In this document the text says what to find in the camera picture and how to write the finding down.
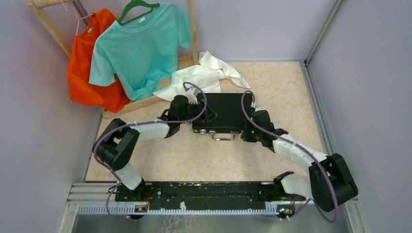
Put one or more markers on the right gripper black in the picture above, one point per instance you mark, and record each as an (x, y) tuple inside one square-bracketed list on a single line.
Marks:
[(245, 135)]

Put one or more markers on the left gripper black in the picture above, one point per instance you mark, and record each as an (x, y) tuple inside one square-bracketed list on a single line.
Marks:
[(210, 114)]

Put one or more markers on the black poker set case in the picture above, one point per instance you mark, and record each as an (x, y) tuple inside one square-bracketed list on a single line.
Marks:
[(230, 120)]

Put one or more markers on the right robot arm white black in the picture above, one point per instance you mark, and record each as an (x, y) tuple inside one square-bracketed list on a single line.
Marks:
[(329, 182)]

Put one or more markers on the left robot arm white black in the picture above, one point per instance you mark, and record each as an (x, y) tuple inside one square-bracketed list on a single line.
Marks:
[(114, 148)]

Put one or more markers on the white cloth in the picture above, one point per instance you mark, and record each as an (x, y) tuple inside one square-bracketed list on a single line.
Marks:
[(206, 75)]

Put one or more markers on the teal t-shirt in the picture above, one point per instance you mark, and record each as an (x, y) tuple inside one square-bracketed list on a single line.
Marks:
[(141, 53)]

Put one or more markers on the green clothes hanger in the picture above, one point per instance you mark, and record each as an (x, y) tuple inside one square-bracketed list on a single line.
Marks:
[(136, 9)]

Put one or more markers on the pink clothes hanger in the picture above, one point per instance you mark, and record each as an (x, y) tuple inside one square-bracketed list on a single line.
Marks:
[(77, 15)]

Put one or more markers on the wooden clothes rack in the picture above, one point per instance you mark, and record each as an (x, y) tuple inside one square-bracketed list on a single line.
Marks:
[(184, 60)]

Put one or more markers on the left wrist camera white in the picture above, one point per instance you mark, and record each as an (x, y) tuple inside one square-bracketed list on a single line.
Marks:
[(191, 94)]

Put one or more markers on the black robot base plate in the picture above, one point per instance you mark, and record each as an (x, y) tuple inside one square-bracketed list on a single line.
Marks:
[(206, 195)]

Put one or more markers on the aluminium frame rail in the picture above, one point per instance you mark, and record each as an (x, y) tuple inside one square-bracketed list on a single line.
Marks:
[(99, 198)]

